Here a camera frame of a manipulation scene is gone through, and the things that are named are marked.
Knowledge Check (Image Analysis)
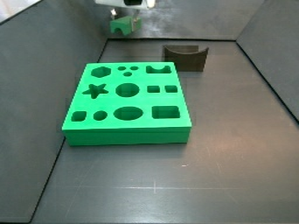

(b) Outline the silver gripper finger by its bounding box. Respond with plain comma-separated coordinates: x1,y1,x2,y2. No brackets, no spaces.
132,10,140,30
109,9,117,20

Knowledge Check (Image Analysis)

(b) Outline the green arch block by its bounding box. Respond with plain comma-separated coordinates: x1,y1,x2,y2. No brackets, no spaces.
109,16,141,35

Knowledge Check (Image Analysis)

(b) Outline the green shape-sorter board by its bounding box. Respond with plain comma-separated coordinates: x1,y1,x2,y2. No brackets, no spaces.
61,62,192,146

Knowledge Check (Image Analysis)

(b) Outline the dark curved fixture block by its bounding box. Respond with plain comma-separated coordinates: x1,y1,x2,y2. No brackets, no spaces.
162,45,209,72

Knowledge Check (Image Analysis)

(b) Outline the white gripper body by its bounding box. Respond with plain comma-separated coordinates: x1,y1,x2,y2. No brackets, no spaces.
94,0,154,10

